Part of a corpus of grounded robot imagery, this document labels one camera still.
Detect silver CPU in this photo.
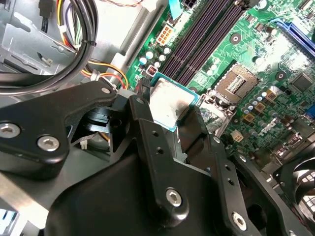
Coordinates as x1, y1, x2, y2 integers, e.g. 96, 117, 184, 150
149, 76, 200, 131

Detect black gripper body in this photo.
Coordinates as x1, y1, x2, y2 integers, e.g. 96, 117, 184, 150
45, 152, 237, 236

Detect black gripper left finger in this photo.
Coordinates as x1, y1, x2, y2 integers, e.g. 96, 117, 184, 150
0, 78, 190, 229

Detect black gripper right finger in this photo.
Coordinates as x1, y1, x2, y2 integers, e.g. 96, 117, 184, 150
176, 107, 296, 236

